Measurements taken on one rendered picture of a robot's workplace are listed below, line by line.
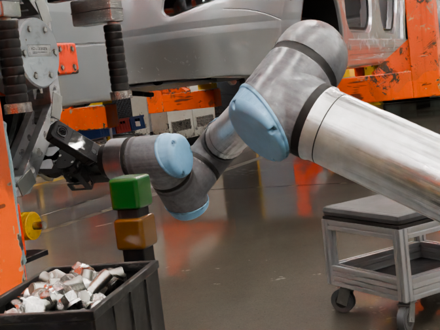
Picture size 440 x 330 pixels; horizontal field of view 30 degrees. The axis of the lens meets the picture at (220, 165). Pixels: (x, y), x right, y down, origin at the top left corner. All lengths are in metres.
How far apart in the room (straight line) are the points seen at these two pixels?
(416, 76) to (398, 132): 3.80
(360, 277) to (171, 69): 1.88
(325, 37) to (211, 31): 2.73
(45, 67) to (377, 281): 1.26
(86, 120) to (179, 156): 4.11
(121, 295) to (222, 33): 3.19
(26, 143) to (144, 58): 2.31
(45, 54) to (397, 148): 0.71
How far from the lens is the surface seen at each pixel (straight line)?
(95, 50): 2.27
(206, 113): 10.34
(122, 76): 1.63
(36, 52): 1.53
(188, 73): 4.02
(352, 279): 2.51
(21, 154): 1.79
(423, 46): 4.93
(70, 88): 2.15
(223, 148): 1.70
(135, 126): 8.71
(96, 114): 5.69
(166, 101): 7.58
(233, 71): 4.02
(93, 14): 1.64
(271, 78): 1.20
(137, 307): 0.90
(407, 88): 4.95
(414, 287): 2.36
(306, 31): 1.26
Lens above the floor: 0.77
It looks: 6 degrees down
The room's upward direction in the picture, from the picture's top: 7 degrees counter-clockwise
